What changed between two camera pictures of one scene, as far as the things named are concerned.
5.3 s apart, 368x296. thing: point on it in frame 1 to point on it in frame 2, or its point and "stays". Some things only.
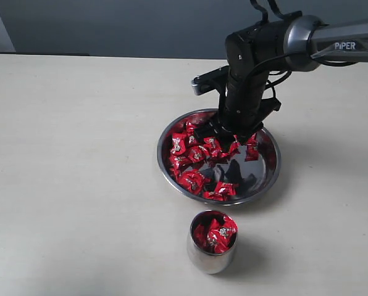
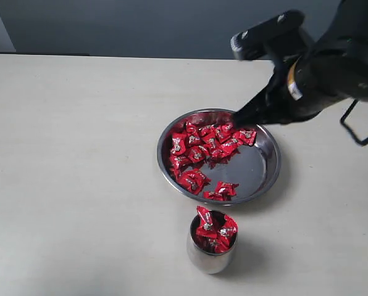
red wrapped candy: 189,127 stays
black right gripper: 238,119 to 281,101
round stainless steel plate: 200,172 stays
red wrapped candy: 178,143 stays
